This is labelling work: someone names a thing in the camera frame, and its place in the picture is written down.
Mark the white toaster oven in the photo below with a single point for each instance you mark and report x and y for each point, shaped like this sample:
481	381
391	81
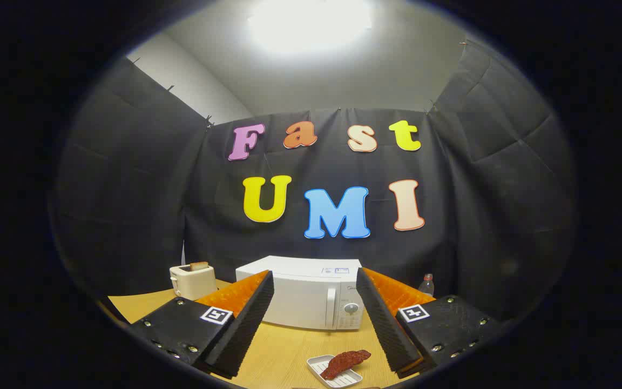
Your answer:
300	292

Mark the dark red meat strip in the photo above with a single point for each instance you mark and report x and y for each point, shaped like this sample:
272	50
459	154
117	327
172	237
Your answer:
343	362

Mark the toast bread slice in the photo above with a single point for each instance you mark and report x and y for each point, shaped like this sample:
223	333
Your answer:
199	266

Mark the cream toaster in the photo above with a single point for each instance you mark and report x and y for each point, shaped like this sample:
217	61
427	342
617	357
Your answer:
195	282

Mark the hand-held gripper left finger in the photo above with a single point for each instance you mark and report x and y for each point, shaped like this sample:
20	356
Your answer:
246	324

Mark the small white ribbed tray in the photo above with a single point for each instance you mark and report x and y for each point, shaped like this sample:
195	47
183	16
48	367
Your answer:
316	368

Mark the clear bottle with red label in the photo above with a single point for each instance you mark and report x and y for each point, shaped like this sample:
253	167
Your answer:
427	286

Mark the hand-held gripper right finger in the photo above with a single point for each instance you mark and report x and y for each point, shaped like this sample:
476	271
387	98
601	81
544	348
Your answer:
389	324

